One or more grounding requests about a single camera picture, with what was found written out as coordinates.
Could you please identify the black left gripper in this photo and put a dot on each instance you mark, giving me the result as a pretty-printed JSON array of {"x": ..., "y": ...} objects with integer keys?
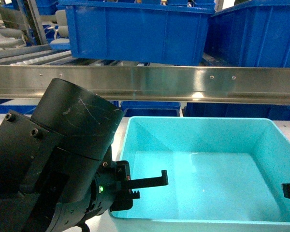
[{"x": 105, "y": 193}]

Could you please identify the teal plastic tray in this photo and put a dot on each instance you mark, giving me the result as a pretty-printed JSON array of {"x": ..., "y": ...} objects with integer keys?
[{"x": 225, "y": 175}]

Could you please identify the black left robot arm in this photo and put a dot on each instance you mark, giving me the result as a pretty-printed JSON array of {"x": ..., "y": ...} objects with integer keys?
[{"x": 49, "y": 160}]

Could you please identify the blue bin lower middle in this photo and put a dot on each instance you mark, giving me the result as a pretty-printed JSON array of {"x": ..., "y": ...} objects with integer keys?
[{"x": 153, "y": 108}]

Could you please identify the large blue bin right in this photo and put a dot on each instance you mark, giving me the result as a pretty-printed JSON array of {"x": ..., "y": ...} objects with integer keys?
[{"x": 255, "y": 33}]

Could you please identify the large blue bin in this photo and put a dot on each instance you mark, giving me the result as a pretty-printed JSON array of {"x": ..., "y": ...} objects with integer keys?
[
  {"x": 140, "y": 32},
  {"x": 255, "y": 33}
]

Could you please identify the large blue bin centre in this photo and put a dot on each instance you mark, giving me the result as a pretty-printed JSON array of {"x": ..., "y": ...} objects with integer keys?
[{"x": 140, "y": 32}]

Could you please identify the roller conveyor track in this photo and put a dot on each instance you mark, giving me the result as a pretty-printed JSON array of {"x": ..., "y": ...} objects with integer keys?
[{"x": 33, "y": 56}]

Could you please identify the stainless steel shelf rail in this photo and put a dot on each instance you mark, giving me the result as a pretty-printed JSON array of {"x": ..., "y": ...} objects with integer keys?
[{"x": 147, "y": 83}]

